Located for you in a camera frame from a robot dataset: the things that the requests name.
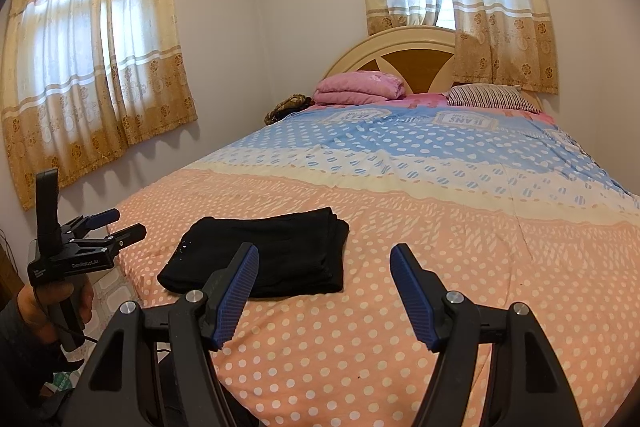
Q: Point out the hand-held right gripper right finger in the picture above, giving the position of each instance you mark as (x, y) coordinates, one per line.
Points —
(410, 297)

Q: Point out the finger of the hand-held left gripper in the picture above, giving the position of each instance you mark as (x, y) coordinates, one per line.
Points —
(125, 234)
(102, 217)

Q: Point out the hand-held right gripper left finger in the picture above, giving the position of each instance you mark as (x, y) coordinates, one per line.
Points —
(235, 302)

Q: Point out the black pants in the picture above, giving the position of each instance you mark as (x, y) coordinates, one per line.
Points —
(280, 247)

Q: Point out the person's left forearm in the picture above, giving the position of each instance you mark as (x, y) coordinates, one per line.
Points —
(20, 367)

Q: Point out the person's left hand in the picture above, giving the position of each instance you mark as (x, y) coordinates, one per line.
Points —
(30, 312)

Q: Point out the brown wooden furniture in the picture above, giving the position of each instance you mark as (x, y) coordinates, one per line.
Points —
(6, 267)

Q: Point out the polka dot blanket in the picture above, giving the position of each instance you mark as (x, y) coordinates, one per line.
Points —
(400, 187)

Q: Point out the beige floral curtain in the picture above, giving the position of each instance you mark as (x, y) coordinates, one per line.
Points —
(500, 32)
(75, 82)

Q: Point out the camouflage cloth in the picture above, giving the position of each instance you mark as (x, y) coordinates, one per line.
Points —
(287, 107)

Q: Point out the striped pillow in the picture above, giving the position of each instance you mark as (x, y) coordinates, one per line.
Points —
(490, 97)

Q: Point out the pink folded blanket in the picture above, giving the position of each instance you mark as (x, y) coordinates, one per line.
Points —
(355, 87)

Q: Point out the cream wooden headboard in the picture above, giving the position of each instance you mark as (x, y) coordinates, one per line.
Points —
(400, 57)

